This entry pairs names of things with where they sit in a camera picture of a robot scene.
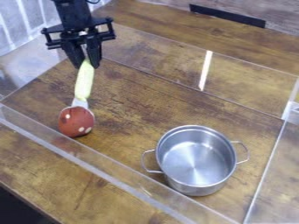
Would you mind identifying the green handled metal spoon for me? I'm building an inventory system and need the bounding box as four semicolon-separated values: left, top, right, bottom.
71;59;95;109

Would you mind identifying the clear acrylic front barrier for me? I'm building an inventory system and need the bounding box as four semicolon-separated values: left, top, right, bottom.
0;103;238;224

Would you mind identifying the clear acrylic barrier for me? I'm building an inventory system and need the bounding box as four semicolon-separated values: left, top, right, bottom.
0;103;238;224
245;78;299;224

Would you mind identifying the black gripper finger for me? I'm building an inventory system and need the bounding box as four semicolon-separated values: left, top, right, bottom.
62;41;86;68
87;36;102;68

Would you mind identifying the clear acrylic triangle bracket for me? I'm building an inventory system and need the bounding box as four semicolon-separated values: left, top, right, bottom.
93;25;103;37

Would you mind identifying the red toy mushroom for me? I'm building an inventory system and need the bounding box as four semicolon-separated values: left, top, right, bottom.
59;98;95;137

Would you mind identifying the black bar on table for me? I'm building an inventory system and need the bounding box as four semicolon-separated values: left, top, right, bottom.
190;3;267;28

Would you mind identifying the stainless steel pot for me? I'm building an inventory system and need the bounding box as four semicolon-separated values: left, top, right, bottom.
142;125;250;196

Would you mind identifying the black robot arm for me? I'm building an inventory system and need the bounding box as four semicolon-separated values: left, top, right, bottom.
42;0;117;68

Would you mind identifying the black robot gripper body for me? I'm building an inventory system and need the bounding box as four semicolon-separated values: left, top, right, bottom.
42;0;117;49

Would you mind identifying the clear acrylic right barrier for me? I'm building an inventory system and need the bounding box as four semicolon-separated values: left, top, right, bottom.
245;78;299;224

